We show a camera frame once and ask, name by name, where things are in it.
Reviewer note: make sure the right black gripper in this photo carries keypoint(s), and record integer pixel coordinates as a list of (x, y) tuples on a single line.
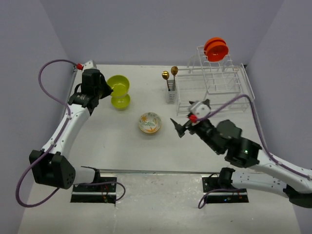
[(180, 129)]

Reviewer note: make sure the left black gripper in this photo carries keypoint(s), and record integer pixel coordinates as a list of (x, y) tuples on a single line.
[(108, 90)]

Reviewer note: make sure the green bowl back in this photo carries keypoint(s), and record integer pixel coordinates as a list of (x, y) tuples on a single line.
[(120, 85)]

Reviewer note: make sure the green bowl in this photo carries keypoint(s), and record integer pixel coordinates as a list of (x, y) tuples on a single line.
[(120, 85), (121, 103)]

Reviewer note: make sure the green bowl front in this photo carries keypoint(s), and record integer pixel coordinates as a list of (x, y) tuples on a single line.
[(121, 103)]

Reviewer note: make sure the floral white bowl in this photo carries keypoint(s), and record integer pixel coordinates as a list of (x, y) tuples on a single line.
[(149, 121)]

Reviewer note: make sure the orange bowl front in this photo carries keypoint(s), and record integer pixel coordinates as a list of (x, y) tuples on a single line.
[(216, 51)]

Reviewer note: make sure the orange bowl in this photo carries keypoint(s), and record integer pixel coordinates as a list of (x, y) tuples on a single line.
[(216, 51), (212, 40)]

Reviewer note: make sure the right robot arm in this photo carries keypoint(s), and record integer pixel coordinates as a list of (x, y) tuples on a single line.
[(273, 174)]

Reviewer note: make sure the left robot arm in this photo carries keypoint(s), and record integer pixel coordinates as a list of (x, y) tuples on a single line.
[(54, 169)]

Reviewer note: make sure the gold spoon right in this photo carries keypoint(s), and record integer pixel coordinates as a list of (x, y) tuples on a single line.
[(174, 71)]

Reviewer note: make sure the gold spoon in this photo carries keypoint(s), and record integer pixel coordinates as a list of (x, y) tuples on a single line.
[(174, 71), (165, 76)]

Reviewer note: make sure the gold spoon left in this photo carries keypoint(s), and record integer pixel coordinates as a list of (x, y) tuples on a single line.
[(165, 76)]

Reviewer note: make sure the orange bowl back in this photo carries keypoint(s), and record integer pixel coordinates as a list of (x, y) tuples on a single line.
[(212, 40)]

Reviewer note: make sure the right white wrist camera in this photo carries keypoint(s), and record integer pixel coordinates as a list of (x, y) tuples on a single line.
[(194, 115)]

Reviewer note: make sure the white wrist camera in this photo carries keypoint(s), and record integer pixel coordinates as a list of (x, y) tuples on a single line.
[(89, 65), (194, 115)]

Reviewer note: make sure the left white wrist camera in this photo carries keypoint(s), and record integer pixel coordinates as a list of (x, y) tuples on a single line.
[(89, 65)]

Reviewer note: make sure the white wire dish rack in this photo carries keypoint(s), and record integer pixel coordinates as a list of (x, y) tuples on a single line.
[(218, 81)]

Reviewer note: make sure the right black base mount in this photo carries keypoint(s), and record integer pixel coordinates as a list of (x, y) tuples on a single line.
[(210, 182)]

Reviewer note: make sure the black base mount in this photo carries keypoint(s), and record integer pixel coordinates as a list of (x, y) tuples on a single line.
[(95, 194), (210, 182)]

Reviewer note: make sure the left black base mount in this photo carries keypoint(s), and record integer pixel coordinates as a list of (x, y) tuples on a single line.
[(95, 194)]

